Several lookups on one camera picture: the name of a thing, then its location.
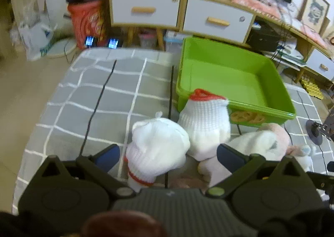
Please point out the small clear storage box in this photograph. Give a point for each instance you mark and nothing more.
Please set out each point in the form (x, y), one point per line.
(147, 39)

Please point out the small device with lit screen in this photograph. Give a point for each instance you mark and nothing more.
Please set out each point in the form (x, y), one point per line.
(114, 43)
(90, 41)

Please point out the black printer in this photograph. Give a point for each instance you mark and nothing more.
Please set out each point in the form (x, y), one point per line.
(262, 37)

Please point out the brown pretzel toy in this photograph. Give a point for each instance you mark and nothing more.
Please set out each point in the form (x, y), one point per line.
(246, 117)

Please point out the grey checked tablecloth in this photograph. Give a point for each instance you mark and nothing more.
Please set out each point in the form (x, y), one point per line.
(78, 96)

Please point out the white plastic bag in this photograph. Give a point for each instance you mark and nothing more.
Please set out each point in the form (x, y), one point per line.
(36, 36)

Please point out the round dark stand base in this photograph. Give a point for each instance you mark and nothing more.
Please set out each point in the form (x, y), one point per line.
(315, 132)

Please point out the white knitted glove red cuff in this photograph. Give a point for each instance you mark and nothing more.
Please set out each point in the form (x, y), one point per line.
(156, 145)
(206, 125)

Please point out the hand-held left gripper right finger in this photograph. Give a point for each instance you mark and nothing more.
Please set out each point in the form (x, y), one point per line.
(229, 157)

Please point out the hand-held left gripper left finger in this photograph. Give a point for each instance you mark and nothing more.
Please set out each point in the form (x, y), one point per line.
(108, 157)

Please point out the clear box with blue lid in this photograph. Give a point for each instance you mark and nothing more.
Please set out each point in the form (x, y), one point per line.
(173, 41)

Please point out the green plastic bin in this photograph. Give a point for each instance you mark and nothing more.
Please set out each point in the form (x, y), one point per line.
(224, 72)

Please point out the white plush toy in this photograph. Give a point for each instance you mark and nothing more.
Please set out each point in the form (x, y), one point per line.
(258, 143)

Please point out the pink cloth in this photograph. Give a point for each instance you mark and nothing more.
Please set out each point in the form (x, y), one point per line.
(250, 1)

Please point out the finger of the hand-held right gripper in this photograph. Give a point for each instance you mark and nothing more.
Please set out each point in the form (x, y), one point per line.
(325, 182)

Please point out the stack of papers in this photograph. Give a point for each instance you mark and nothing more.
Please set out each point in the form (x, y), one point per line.
(289, 54)

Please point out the yellow egg tray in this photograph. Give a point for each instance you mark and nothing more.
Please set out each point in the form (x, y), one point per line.
(311, 87)

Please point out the small framed picture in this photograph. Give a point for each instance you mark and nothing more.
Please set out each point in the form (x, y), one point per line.
(314, 7)

